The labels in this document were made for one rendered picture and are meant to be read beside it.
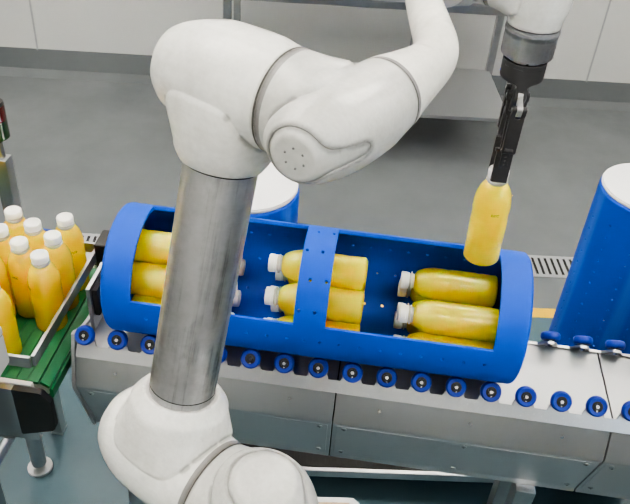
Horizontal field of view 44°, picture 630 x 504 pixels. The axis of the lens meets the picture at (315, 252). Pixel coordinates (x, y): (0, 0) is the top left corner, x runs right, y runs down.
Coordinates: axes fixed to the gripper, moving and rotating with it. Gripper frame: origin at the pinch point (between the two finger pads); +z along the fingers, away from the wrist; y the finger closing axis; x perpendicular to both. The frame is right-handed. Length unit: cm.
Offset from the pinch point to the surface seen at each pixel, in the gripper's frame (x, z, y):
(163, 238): 66, 28, -1
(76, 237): 91, 41, 12
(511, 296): -7.0, 26.1, -7.6
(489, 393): -7, 51, -11
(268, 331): 40, 38, -14
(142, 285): 68, 35, -9
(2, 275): 103, 43, -3
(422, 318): 9.4, 34.7, -7.9
